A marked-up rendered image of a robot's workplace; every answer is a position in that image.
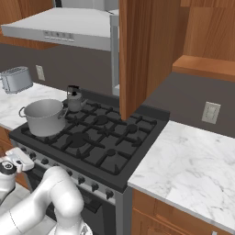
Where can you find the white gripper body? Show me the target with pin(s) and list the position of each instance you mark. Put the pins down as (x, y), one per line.
(13, 153)

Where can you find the silver range hood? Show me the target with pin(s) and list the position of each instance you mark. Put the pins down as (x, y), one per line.
(67, 26)

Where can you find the black gas stove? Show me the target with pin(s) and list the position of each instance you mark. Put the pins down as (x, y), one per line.
(101, 134)

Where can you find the silver pot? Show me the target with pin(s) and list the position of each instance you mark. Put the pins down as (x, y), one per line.
(44, 117)

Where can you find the white wall outlet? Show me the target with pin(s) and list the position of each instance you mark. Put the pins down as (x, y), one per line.
(211, 112)
(40, 72)

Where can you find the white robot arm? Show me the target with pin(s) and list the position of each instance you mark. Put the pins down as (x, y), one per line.
(62, 195)

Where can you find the black stove knob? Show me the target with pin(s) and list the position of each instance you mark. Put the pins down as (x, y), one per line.
(70, 173)
(95, 186)
(81, 179)
(45, 161)
(32, 155)
(109, 193)
(23, 149)

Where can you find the wooden wall cabinet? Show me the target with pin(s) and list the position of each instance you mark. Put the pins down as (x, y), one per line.
(211, 46)
(12, 18)

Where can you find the silver toaster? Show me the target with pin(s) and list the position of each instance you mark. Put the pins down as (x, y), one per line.
(16, 79)

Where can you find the wooden cabinet door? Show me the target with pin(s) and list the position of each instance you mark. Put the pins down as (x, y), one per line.
(143, 52)

